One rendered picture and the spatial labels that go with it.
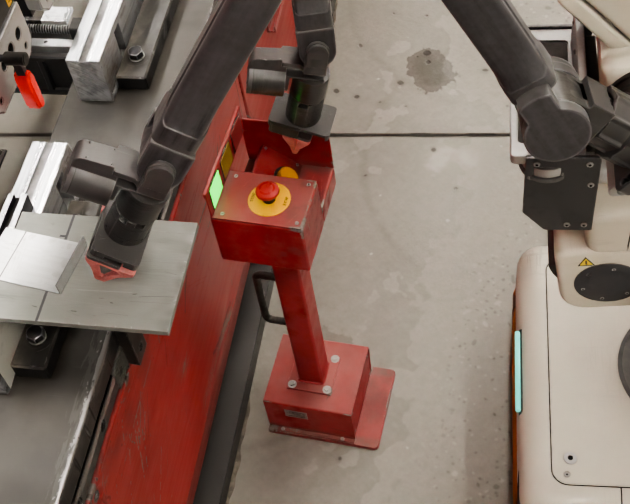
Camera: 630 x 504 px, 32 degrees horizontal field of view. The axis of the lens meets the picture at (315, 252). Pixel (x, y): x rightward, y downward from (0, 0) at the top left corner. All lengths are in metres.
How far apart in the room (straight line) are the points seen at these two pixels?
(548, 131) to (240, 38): 0.36
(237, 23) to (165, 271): 0.44
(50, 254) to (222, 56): 0.48
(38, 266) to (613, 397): 1.14
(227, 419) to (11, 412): 0.93
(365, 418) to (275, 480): 0.24
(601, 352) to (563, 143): 1.01
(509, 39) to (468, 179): 1.64
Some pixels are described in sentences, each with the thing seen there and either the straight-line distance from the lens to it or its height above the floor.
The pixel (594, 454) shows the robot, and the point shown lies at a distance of 2.14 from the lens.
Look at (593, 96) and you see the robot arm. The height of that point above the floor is 1.26.
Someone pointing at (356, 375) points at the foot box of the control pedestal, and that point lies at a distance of 2.40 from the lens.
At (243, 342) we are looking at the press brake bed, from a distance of 2.56.
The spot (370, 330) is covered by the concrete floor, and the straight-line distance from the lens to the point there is 2.59.
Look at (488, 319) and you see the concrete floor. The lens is 2.60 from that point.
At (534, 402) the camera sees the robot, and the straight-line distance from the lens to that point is 2.18.
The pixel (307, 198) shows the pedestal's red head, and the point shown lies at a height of 0.78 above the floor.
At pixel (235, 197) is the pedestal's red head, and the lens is 1.86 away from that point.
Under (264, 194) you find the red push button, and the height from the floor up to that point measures 0.81.
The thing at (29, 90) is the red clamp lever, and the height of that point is 1.19.
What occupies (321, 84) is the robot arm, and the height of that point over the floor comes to 0.98.
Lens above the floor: 2.19
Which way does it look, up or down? 53 degrees down
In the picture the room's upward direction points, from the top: 11 degrees counter-clockwise
